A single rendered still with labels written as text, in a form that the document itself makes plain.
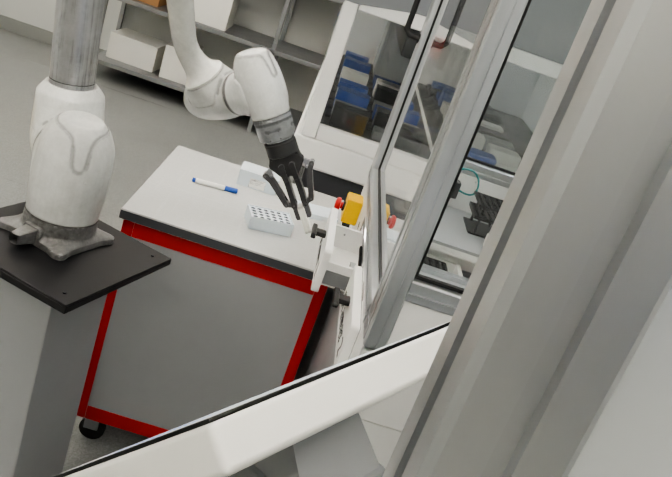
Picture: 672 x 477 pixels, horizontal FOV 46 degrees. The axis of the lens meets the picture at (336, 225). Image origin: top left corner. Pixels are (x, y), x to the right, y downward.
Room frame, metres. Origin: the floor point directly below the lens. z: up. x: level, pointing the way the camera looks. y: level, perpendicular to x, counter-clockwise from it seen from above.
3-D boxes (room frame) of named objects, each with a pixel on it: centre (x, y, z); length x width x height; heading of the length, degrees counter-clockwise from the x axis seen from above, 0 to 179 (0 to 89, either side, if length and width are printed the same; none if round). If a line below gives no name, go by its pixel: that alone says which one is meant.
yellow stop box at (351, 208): (2.10, -0.02, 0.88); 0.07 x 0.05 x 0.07; 4
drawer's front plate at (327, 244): (1.77, 0.01, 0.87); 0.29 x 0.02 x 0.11; 4
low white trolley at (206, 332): (2.16, 0.27, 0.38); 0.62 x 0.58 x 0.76; 4
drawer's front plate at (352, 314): (1.46, -0.09, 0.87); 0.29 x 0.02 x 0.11; 4
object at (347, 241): (1.78, -0.20, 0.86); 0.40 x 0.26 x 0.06; 94
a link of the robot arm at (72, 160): (1.55, 0.57, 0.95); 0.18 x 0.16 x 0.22; 28
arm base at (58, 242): (1.52, 0.58, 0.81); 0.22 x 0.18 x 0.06; 162
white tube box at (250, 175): (2.33, 0.28, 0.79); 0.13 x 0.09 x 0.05; 95
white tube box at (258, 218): (2.04, 0.18, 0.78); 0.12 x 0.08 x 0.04; 111
